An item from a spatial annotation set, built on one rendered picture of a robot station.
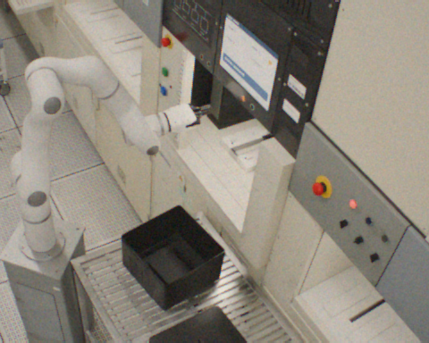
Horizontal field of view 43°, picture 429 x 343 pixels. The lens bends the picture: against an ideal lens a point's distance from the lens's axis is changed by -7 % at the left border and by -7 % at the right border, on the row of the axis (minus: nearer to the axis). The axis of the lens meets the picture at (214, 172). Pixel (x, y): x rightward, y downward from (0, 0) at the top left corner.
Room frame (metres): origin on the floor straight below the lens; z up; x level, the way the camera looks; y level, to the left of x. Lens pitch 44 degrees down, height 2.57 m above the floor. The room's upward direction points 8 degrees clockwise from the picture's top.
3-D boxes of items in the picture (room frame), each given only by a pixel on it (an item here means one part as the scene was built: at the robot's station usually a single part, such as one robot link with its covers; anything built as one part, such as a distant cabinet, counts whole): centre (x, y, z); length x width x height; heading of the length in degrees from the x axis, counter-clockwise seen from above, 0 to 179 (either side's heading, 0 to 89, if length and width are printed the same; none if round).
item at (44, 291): (1.31, 0.64, 0.38); 0.28 x 0.28 x 0.76; 82
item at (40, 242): (1.31, 0.64, 0.85); 0.19 x 0.19 x 0.18
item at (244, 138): (1.91, -0.15, 0.89); 0.22 x 0.21 x 0.04; 127
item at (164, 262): (1.29, 0.11, 0.85); 0.28 x 0.28 x 0.17; 46
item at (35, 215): (1.34, 0.66, 1.07); 0.19 x 0.12 x 0.24; 33
